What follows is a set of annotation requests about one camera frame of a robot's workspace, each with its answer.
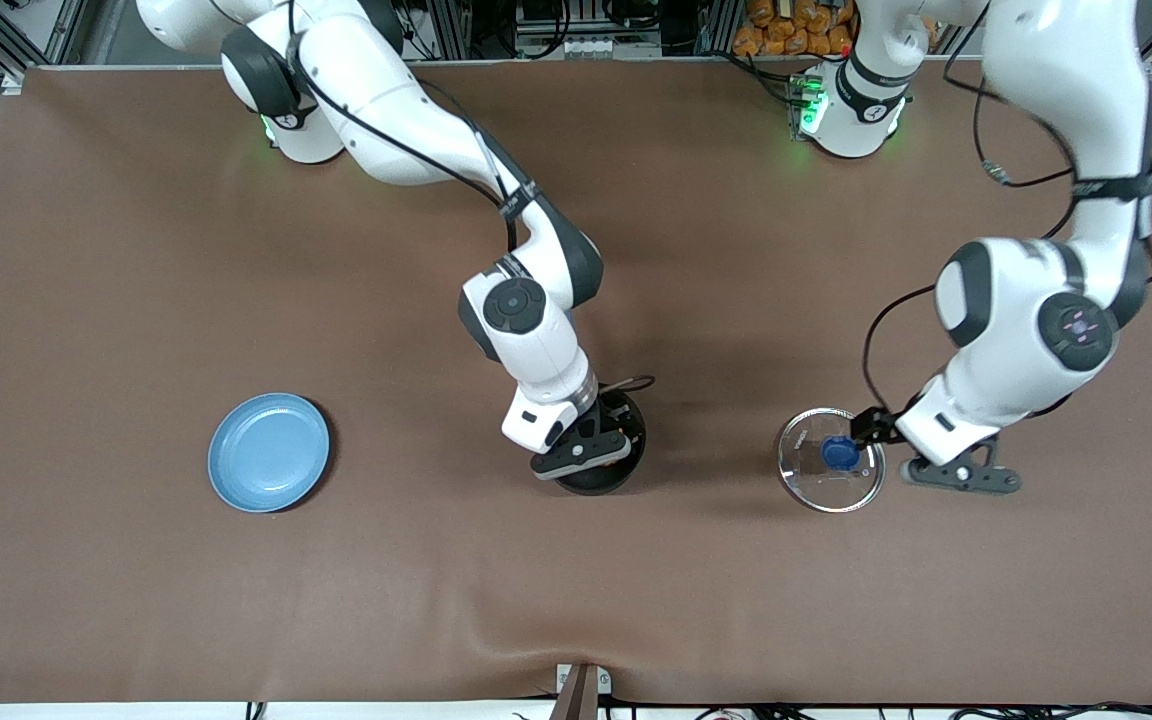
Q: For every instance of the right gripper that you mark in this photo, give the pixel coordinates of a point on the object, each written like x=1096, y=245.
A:
x=622, y=414

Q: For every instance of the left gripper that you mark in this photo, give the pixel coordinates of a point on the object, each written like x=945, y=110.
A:
x=877, y=425

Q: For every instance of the glass lid with blue knob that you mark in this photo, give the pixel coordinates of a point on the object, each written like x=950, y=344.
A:
x=839, y=458

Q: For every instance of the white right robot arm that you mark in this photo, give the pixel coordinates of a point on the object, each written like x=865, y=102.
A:
x=526, y=350

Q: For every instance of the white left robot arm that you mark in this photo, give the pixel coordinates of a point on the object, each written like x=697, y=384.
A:
x=1026, y=330

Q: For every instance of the brown table mat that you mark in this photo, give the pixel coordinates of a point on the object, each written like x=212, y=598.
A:
x=576, y=600

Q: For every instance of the blue plate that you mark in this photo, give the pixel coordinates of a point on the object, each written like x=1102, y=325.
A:
x=271, y=450

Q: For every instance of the bag of orange items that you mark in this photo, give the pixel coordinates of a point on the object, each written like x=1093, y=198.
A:
x=786, y=35

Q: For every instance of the metal bracket with brown wedge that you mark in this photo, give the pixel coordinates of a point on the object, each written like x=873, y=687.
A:
x=578, y=700

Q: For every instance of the metal table corner bracket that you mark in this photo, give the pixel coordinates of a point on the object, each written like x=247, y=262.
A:
x=1149, y=67
x=13, y=82

